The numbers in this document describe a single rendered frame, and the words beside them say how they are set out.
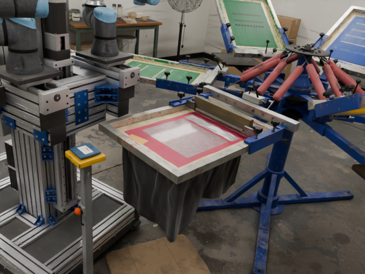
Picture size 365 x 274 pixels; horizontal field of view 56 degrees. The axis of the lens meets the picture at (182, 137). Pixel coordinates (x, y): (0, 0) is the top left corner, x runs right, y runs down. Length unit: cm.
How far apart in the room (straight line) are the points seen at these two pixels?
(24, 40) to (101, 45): 47
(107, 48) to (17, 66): 52
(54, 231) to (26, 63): 111
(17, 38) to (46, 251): 120
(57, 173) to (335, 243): 204
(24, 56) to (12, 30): 11
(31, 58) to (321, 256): 224
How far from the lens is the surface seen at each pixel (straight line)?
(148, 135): 173
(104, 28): 189
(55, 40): 180
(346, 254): 288
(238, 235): 267
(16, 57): 160
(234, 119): 186
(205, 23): 742
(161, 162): 145
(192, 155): 159
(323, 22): 611
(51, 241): 224
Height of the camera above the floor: 174
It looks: 27 degrees down
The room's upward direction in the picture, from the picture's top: 7 degrees clockwise
